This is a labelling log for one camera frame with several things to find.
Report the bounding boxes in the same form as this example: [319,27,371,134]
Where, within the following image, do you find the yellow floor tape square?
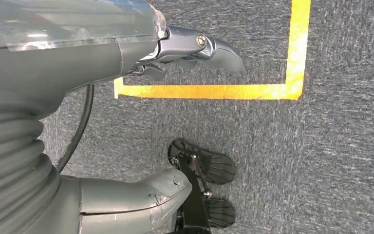
[113,0,313,101]

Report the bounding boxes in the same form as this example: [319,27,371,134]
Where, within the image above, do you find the black robot right foot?
[205,197,237,229]

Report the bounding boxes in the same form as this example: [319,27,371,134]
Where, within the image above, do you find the black robot left foot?
[167,138,238,186]

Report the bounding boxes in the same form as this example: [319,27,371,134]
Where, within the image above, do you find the black robot foot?
[205,197,237,229]
[167,138,238,186]

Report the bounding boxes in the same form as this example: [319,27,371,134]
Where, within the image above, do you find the ribbed grey left arm sleeve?
[0,110,62,234]

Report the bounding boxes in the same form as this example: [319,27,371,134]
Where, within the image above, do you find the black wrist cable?
[56,84,95,174]

